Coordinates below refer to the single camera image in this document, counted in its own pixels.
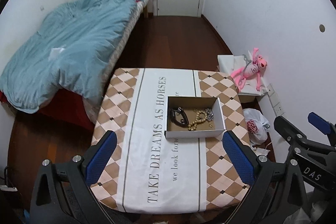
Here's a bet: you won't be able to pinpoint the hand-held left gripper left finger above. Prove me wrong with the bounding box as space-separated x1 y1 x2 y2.
30 130 118 224

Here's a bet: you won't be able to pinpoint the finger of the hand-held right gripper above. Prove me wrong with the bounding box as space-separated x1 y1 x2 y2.
274 115 336 155
307 112 336 136

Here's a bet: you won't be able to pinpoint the white cardboard box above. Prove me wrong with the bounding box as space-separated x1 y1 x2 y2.
164 96 227 139

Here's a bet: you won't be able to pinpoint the white wall power sockets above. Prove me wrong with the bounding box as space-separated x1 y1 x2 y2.
266 83 285 116

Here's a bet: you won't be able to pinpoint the light blue quilt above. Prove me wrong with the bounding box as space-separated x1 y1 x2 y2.
0 0 138 113

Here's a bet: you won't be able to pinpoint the white crumpled paper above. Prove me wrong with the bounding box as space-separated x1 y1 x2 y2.
251 145 271 159

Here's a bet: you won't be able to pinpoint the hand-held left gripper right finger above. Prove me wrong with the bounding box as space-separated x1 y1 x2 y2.
222 130 311 224

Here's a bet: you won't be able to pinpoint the checkered printed tablecloth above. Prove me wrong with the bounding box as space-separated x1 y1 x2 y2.
90 68 251 214

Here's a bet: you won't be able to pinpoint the white plastic bag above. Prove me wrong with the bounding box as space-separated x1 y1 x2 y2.
243 108 271 146

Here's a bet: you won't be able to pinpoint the wooden bead bracelet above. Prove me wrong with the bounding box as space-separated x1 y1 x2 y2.
187 109 208 132

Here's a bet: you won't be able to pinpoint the pink plush toy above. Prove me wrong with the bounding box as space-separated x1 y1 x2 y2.
230 47 269 92

